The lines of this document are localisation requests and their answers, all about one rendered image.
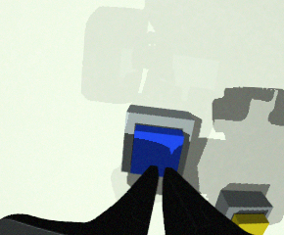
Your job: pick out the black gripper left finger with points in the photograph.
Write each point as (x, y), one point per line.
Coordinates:
(130, 215)

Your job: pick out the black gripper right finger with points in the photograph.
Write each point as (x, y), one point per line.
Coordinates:
(187, 212)

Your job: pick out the yellow button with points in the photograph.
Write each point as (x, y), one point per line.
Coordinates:
(248, 209)

